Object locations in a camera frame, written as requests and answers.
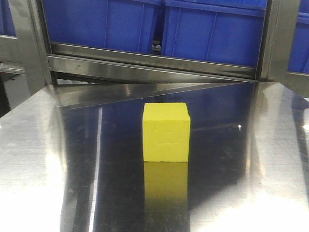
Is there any blue plastic bin left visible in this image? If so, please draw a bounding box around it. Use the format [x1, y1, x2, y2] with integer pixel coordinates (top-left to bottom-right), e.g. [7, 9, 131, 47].
[43, 0, 162, 54]

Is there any stainless steel shelf rack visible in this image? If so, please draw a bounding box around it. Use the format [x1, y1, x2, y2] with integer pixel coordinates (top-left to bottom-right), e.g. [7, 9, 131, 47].
[0, 0, 309, 97]

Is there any yellow foam block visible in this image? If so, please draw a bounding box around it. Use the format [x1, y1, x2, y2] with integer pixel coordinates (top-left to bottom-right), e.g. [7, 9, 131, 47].
[142, 102, 191, 162]

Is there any blue plastic bin right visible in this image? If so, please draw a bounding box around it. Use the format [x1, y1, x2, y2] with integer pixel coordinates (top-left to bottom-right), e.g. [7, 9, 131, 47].
[161, 0, 265, 67]

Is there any blue bin far right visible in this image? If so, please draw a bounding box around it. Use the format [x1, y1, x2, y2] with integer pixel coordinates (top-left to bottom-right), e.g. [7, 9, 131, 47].
[288, 0, 309, 74]

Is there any blue plastic bin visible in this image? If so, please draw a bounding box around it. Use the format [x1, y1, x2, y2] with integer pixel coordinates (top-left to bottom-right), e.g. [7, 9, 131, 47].
[43, 0, 162, 54]
[161, 0, 265, 67]

